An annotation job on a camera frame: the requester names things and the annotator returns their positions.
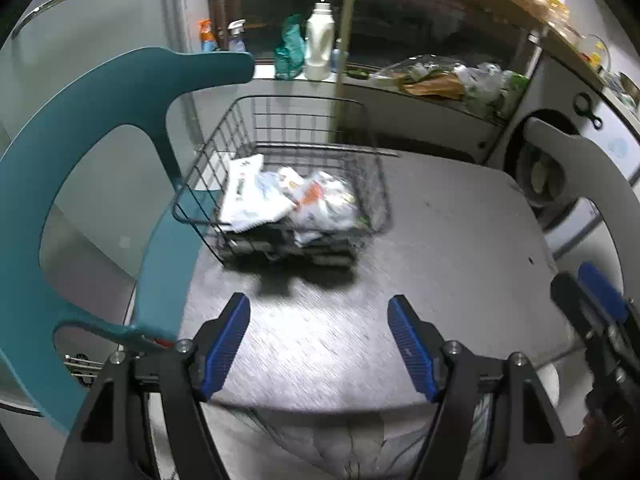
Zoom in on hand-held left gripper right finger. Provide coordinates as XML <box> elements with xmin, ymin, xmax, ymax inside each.
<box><xmin>387</xmin><ymin>294</ymin><xmax>578</xmax><ymax>480</ymax></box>

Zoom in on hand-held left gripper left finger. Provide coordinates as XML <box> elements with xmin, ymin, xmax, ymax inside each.
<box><xmin>55</xmin><ymin>291</ymin><xmax>251</xmax><ymax>480</ymax></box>

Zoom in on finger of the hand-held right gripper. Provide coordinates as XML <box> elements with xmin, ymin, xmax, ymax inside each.
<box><xmin>577</xmin><ymin>261</ymin><xmax>630</xmax><ymax>326</ymax></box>
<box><xmin>550</xmin><ymin>272</ymin><xmax>601</xmax><ymax>341</ymax></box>

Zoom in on pile of black tissue packs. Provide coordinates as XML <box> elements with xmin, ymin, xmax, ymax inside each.
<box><xmin>222</xmin><ymin>220</ymin><xmax>361</xmax><ymax>268</ymax></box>

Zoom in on large white wipes packet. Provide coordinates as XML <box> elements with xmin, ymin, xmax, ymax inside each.
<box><xmin>219</xmin><ymin>154</ymin><xmax>296</xmax><ymax>233</ymax></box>

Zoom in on silver-white packet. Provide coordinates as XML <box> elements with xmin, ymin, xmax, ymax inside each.
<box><xmin>292</xmin><ymin>170</ymin><xmax>360</xmax><ymax>247</ymax></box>

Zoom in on white packet with orange print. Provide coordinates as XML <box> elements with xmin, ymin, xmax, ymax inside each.
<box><xmin>277</xmin><ymin>167</ymin><xmax>323</xmax><ymax>213</ymax></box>

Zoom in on black wire basket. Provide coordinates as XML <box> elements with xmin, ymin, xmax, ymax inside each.
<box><xmin>172</xmin><ymin>95</ymin><xmax>393</xmax><ymax>271</ymax></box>

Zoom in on person's grey trousers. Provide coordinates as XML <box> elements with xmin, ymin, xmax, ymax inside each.
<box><xmin>220</xmin><ymin>402</ymin><xmax>493</xmax><ymax>480</ymax></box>

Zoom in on grey chair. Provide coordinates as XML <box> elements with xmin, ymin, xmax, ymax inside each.
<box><xmin>522</xmin><ymin>116</ymin><xmax>640</xmax><ymax>311</ymax></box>

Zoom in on black bottle opener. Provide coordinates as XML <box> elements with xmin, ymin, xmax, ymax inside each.
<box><xmin>572</xmin><ymin>92</ymin><xmax>605</xmax><ymax>130</ymax></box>

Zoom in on white washing machine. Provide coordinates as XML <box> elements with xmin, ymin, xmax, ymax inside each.
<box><xmin>505</xmin><ymin>52</ymin><xmax>640</xmax><ymax>261</ymax></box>

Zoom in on white plastic bag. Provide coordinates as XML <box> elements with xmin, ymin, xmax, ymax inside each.
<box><xmin>455</xmin><ymin>62</ymin><xmax>528</xmax><ymax>116</ymax></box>

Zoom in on brown paper bag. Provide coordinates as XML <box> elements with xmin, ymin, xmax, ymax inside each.
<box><xmin>402</xmin><ymin>72</ymin><xmax>466</xmax><ymax>101</ymax></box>

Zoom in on teal chair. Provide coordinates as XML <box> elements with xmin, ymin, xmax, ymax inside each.
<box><xmin>0</xmin><ymin>46</ymin><xmax>256</xmax><ymax>436</ymax></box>

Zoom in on clear bag of vegetables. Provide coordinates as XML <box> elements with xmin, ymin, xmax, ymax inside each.
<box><xmin>370</xmin><ymin>55</ymin><xmax>466</xmax><ymax>86</ymax></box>

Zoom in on green plastic bag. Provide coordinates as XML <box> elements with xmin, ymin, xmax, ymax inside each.
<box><xmin>274</xmin><ymin>14</ymin><xmax>306</xmax><ymax>81</ymax></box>

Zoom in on clear spray bottle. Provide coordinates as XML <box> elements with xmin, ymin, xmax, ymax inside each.
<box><xmin>227</xmin><ymin>20</ymin><xmax>248</xmax><ymax>53</ymax></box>

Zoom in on orange spray bottle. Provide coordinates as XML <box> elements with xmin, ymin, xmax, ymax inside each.
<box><xmin>197</xmin><ymin>19</ymin><xmax>218</xmax><ymax>53</ymax></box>

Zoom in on white detergent bottle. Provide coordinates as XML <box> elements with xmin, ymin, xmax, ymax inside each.
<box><xmin>304</xmin><ymin>2</ymin><xmax>335</xmax><ymax>81</ymax></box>

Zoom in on dark window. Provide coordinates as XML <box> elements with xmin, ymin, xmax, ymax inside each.
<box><xmin>210</xmin><ymin>0</ymin><xmax>526</xmax><ymax>73</ymax></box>

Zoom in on white refrigerator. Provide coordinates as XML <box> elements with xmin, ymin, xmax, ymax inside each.
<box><xmin>0</xmin><ymin>0</ymin><xmax>171</xmax><ymax>411</ymax></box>

